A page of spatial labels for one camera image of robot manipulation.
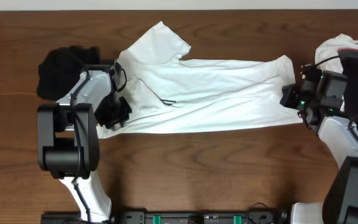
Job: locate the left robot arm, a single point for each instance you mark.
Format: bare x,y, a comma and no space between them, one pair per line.
68,144

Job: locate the folded black cloth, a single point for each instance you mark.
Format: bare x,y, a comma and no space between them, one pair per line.
61,69

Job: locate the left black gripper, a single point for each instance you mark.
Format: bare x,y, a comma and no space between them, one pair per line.
120,109

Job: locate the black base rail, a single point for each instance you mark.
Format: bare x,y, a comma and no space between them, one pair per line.
254,216

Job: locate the white robot print t-shirt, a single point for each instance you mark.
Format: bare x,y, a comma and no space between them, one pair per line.
169,94

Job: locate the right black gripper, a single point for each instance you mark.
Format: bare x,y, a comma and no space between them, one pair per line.
288,96

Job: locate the plain white t-shirt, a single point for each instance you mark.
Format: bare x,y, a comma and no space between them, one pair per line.
330,48

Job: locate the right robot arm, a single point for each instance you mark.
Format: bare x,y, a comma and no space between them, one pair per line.
341,203

